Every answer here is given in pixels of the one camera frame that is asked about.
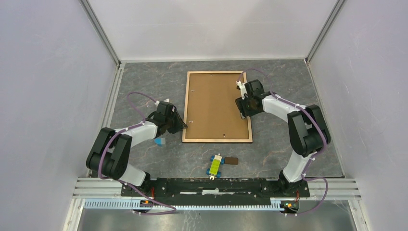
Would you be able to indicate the small brown block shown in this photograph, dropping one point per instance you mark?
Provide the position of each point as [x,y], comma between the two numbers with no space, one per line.
[231,161]

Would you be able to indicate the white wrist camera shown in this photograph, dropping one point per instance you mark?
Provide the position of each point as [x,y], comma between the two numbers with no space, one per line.
[164,107]
[241,87]

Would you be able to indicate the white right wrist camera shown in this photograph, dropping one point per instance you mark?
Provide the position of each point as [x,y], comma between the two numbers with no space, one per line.
[241,87]

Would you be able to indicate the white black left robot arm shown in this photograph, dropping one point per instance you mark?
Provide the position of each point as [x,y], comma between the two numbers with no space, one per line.
[109,155]

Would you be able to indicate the light wooden picture frame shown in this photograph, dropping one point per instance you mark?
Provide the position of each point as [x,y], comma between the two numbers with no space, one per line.
[216,140]

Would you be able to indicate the brown frame backing board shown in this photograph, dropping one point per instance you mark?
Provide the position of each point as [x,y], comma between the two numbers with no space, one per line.
[215,105]

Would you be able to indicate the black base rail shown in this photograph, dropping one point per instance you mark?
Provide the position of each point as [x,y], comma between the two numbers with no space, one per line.
[223,191]

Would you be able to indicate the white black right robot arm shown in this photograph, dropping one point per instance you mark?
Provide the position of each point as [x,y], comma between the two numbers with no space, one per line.
[308,132]

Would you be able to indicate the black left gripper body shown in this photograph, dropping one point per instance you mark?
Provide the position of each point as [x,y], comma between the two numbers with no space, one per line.
[172,126]

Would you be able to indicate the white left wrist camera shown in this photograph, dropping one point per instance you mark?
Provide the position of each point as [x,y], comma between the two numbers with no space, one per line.
[164,107]

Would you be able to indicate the yellow green toy car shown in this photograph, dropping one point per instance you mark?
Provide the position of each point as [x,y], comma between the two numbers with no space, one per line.
[214,171]

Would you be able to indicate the blue grey small block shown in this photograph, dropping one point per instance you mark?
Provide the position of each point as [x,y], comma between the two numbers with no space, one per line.
[160,141]

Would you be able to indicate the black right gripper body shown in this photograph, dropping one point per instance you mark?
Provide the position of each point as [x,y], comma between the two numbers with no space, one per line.
[246,105]

